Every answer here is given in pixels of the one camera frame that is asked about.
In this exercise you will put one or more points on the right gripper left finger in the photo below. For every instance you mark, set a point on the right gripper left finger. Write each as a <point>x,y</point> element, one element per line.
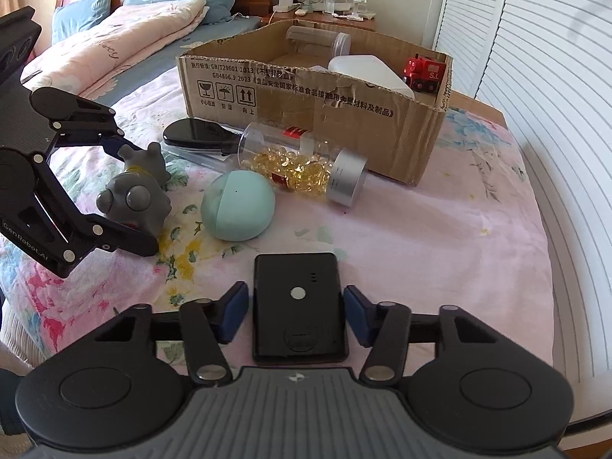
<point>206,325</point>

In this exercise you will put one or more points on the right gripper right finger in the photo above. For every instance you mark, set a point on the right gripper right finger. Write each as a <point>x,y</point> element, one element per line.
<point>384,329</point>

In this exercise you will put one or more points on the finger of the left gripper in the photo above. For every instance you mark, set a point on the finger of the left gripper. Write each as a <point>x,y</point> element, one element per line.
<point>113,144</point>
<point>111,236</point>

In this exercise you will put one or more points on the grey squeeze toy dog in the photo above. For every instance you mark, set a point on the grey squeeze toy dog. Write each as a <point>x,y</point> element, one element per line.
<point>136,196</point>

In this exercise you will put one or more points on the black rectangular device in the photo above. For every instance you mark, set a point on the black rectangular device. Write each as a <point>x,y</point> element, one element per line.
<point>298,311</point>

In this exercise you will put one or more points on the black glossy oval case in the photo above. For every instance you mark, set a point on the black glossy oval case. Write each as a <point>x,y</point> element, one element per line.
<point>194,133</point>

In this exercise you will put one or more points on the clear jar of yellow capsules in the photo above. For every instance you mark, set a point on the clear jar of yellow capsules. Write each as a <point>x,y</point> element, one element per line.
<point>298,161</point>

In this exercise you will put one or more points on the pink floral quilt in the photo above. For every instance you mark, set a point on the pink floral quilt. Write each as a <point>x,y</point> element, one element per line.
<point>87,62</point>

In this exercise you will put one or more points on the clear flat plastic box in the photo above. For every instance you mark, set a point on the clear flat plastic box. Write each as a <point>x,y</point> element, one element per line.
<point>210,159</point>

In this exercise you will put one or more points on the mint green oval case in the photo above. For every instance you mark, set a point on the mint green oval case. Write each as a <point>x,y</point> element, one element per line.
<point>237,206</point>

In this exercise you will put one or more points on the floral pink table cloth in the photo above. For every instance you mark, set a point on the floral pink table cloth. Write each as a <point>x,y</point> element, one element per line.
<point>469,234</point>

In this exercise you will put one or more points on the brown cardboard box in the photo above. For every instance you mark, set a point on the brown cardboard box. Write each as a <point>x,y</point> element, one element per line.
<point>262,76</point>

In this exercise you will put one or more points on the white power strip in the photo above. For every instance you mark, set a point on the white power strip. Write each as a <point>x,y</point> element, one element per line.
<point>286,6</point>

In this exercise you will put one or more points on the empty clear plastic jar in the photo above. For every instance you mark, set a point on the empty clear plastic jar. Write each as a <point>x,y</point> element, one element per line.
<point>329,43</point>

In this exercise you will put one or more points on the clear spray bottle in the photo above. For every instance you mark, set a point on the clear spray bottle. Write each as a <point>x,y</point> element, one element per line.
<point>328,7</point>

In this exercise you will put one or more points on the white plastic container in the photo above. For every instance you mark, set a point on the white plastic container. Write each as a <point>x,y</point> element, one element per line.
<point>371,70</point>

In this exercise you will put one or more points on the wooden nightstand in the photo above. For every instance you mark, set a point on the wooden nightstand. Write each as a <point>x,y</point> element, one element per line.
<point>319,18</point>

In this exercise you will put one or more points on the white louvered closet door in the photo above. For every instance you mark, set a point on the white louvered closet door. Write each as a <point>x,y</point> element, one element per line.
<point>546,65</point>

